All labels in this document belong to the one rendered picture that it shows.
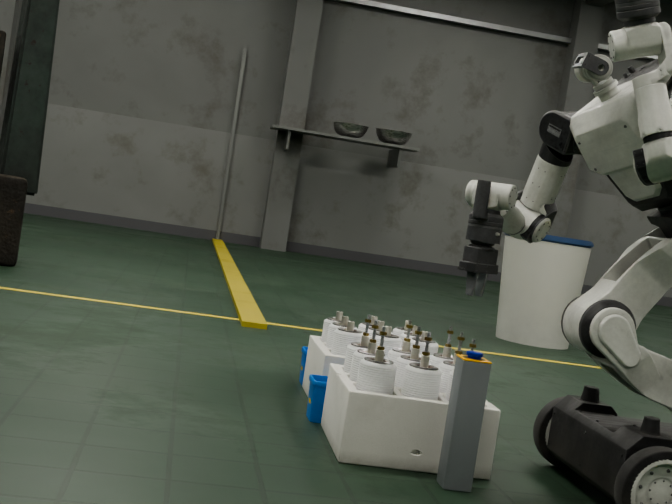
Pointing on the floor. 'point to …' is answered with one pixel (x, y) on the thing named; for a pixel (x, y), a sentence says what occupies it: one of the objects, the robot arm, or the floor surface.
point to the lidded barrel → (539, 288)
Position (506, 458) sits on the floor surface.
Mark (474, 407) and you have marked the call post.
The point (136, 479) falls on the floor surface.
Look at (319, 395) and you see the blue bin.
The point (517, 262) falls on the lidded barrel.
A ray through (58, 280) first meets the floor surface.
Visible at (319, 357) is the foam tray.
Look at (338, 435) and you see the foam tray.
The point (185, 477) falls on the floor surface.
